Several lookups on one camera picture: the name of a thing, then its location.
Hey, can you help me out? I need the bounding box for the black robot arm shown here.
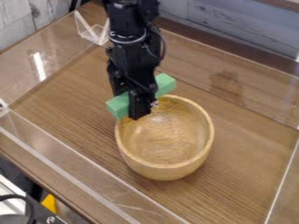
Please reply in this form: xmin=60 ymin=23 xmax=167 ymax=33
xmin=103 ymin=0 xmax=166 ymax=120

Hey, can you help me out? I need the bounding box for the black cable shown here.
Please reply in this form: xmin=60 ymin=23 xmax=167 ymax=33
xmin=0 ymin=193 xmax=36 ymax=224

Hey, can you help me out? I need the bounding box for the clear acrylic corner bracket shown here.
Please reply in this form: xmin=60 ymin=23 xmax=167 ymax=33
xmin=74 ymin=11 xmax=110 ymax=46

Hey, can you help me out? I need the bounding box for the brown wooden bowl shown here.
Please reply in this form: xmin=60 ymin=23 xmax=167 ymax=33
xmin=115 ymin=94 xmax=215 ymax=181

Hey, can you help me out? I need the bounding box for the clear acrylic barrier wall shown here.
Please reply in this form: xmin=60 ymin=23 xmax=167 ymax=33
xmin=0 ymin=16 xmax=299 ymax=224

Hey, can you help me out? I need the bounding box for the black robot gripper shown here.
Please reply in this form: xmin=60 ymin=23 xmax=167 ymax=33
xmin=107 ymin=34 xmax=163 ymax=120

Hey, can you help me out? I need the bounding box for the green rectangular block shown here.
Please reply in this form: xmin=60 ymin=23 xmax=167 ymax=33
xmin=107 ymin=73 xmax=176 ymax=120

